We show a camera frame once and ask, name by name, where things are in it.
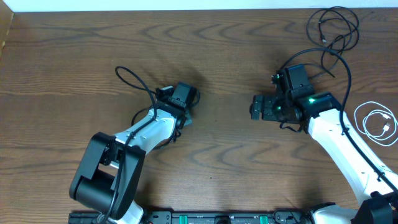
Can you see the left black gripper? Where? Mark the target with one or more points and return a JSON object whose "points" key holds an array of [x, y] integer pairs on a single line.
{"points": [[189, 114]]}

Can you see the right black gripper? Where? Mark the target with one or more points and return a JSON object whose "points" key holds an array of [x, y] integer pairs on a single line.
{"points": [[255, 107]]}

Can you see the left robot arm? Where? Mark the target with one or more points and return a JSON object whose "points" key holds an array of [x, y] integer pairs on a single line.
{"points": [[106, 179]]}

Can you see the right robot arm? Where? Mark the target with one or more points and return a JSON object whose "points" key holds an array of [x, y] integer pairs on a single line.
{"points": [[322, 117]]}

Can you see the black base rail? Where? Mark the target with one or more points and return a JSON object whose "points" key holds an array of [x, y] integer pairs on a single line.
{"points": [[217, 217]]}

